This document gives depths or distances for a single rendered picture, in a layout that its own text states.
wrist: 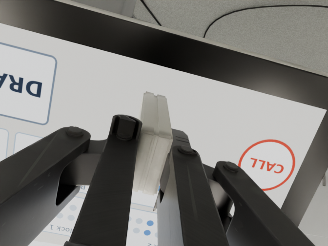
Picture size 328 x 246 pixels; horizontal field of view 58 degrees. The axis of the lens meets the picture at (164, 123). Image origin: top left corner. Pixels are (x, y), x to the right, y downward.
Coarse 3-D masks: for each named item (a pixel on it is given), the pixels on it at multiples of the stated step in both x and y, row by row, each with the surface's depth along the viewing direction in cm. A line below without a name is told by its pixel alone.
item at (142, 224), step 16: (0, 128) 19; (0, 144) 20; (16, 144) 20; (0, 160) 20; (80, 192) 21; (64, 208) 22; (80, 208) 22; (144, 208) 22; (48, 224) 22; (64, 224) 22; (128, 224) 22; (144, 224) 22; (128, 240) 23; (144, 240) 23
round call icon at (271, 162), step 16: (256, 144) 20; (272, 144) 20; (288, 144) 20; (304, 144) 21; (240, 160) 21; (256, 160) 21; (272, 160) 21; (288, 160) 21; (256, 176) 21; (272, 176) 21; (288, 176) 21; (272, 192) 22
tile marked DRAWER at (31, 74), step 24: (0, 48) 18; (24, 48) 18; (0, 72) 18; (24, 72) 18; (48, 72) 18; (0, 96) 19; (24, 96) 19; (48, 96) 19; (24, 120) 19; (48, 120) 19
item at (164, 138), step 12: (156, 96) 19; (156, 108) 16; (156, 120) 14; (168, 120) 14; (156, 132) 13; (168, 132) 13; (156, 144) 13; (168, 144) 13; (156, 156) 13; (156, 168) 13; (144, 180) 13; (156, 180) 13; (144, 192) 13; (156, 192) 13
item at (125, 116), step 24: (120, 120) 12; (120, 144) 11; (96, 168) 9; (120, 168) 10; (96, 192) 8; (120, 192) 8; (96, 216) 7; (120, 216) 7; (72, 240) 6; (96, 240) 6; (120, 240) 7
